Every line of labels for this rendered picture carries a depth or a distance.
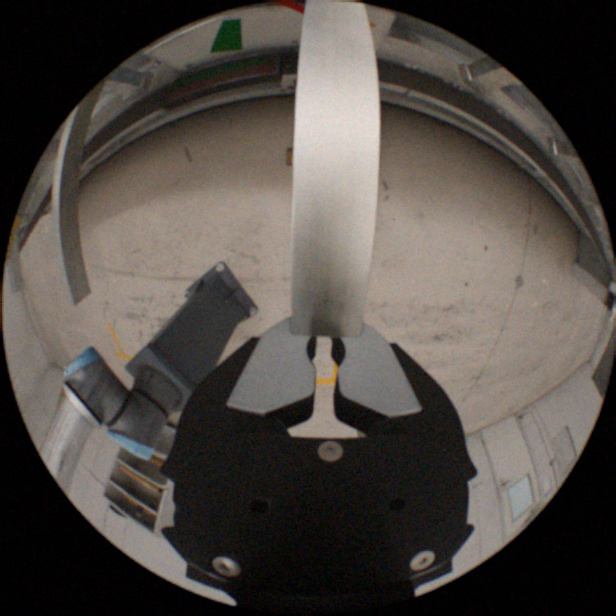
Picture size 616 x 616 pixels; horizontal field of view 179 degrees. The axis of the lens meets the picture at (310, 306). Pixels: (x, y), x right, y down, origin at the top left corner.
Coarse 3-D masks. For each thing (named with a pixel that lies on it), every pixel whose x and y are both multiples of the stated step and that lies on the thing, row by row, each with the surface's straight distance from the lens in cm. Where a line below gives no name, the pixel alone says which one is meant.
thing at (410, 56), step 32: (384, 64) 34; (416, 64) 35; (448, 64) 40; (128, 96) 43; (160, 96) 42; (448, 96) 40; (480, 96) 39; (96, 128) 54; (512, 128) 46; (544, 160) 56; (576, 192) 71; (32, 224) 135; (608, 256) 155
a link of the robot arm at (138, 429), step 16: (128, 400) 64; (144, 400) 67; (128, 416) 63; (144, 416) 66; (160, 416) 69; (112, 432) 66; (128, 432) 64; (144, 432) 65; (160, 432) 70; (128, 448) 66; (144, 448) 66
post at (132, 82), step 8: (112, 72) 39; (120, 72) 40; (128, 72) 41; (136, 72) 42; (112, 80) 39; (120, 80) 39; (128, 80) 40; (136, 80) 42; (104, 88) 40; (112, 88) 40; (120, 88) 41; (128, 88) 41; (136, 88) 42
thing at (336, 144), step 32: (320, 0) 16; (320, 32) 12; (352, 32) 12; (320, 64) 10; (352, 64) 10; (320, 96) 9; (352, 96) 9; (320, 128) 8; (352, 128) 8; (320, 160) 8; (352, 160) 8; (320, 192) 8; (352, 192) 8; (320, 224) 8; (352, 224) 8; (320, 256) 8; (352, 256) 8; (320, 288) 8; (352, 288) 9; (320, 320) 9; (352, 320) 9
